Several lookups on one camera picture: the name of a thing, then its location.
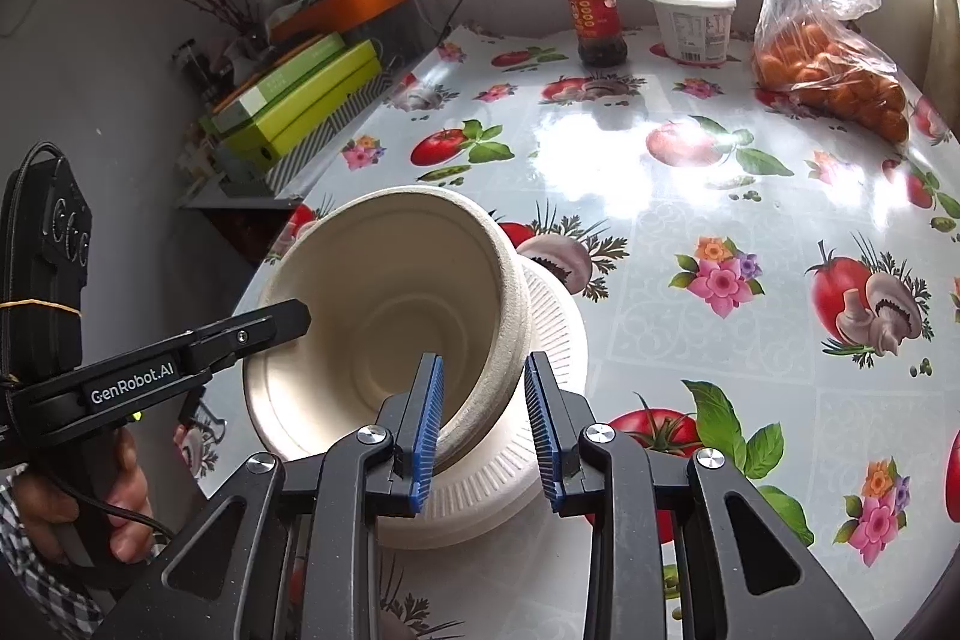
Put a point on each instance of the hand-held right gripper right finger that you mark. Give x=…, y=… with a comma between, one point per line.
x=541, y=437

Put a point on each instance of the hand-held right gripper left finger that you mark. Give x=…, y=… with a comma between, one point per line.
x=427, y=430

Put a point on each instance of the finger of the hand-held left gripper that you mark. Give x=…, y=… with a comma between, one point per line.
x=255, y=329

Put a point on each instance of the white paper plate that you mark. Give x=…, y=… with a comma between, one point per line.
x=450, y=535
x=555, y=340

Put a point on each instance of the person's left forearm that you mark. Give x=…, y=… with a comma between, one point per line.
x=30, y=580

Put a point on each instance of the person's left hand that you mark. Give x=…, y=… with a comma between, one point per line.
x=129, y=512

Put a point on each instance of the grey side shelf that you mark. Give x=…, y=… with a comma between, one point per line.
x=232, y=201

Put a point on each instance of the striped pattern box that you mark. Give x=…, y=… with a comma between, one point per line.
x=330, y=145

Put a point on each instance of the lime green flat box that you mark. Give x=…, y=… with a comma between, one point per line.
x=315, y=100

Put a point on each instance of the pale green flat box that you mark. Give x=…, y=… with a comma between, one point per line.
x=277, y=78

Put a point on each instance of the cluster of small bottles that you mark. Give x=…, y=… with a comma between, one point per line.
x=195, y=70

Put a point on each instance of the orange tray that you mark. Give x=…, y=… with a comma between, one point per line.
x=352, y=3

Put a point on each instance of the red label sauce jar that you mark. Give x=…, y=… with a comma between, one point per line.
x=592, y=18

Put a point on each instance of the white plastic tub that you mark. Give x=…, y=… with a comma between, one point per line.
x=694, y=29

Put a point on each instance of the pile of oranges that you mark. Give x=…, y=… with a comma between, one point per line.
x=847, y=85

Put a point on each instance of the spotted cream curtain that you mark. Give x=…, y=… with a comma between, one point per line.
x=943, y=18

